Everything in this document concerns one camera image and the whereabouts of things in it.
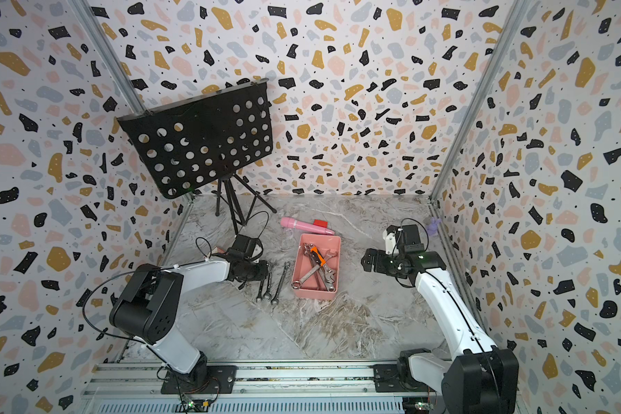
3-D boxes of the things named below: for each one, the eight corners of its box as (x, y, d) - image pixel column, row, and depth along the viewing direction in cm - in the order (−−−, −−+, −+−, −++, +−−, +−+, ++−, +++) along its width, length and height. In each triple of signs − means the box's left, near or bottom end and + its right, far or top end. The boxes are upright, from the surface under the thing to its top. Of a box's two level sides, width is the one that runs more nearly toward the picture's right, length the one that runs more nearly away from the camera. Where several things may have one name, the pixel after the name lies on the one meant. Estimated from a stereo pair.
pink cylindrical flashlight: (280, 227, 113) (279, 222, 110) (283, 221, 116) (282, 216, 113) (332, 238, 110) (333, 233, 107) (334, 231, 112) (335, 226, 109)
